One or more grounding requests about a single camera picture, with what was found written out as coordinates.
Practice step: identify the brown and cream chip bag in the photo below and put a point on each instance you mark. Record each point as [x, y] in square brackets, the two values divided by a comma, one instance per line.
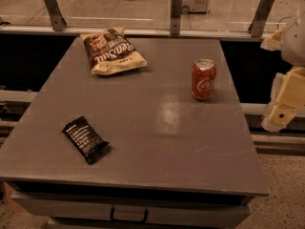
[110, 52]

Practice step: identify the middle metal railing bracket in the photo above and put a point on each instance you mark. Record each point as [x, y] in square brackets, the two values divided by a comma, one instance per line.
[175, 18]

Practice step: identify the right metal railing bracket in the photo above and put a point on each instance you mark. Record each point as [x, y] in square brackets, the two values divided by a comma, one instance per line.
[257, 26]

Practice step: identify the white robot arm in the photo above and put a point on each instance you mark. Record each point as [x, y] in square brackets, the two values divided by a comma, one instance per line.
[293, 40]

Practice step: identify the white wheeled cart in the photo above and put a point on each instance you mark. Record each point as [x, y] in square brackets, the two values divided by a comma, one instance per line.
[199, 6]

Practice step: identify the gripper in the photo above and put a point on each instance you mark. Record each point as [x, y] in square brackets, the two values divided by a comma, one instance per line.
[294, 42]

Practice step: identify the metal railing bracket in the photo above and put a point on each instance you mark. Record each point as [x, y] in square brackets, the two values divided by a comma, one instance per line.
[257, 26]
[175, 18]
[58, 22]

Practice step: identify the grey table drawer with handle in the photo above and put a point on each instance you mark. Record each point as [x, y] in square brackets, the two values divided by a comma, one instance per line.
[94, 213]

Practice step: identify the black snack bar wrapper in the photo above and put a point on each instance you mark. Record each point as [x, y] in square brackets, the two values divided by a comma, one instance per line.
[85, 139]

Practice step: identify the red cola can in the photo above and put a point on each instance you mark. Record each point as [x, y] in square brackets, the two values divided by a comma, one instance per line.
[203, 76]

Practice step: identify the left metal railing bracket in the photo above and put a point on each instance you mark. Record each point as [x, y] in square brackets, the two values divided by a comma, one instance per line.
[58, 22]

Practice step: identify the metal window rail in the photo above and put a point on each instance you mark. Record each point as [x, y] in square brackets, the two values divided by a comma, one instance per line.
[75, 31]

